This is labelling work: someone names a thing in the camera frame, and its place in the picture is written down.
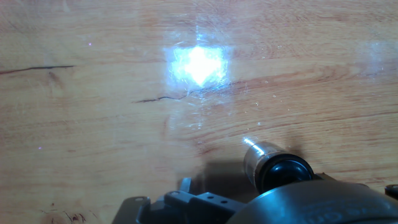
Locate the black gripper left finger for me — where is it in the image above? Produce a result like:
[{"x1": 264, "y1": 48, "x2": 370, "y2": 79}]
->
[{"x1": 111, "y1": 177, "x2": 246, "y2": 224}]

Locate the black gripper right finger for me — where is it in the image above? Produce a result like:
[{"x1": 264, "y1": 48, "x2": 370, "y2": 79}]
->
[{"x1": 384, "y1": 184, "x2": 398, "y2": 200}]

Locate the small clear glass jar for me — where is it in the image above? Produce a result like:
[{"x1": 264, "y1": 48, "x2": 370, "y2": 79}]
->
[{"x1": 242, "y1": 141, "x2": 292, "y2": 191}]

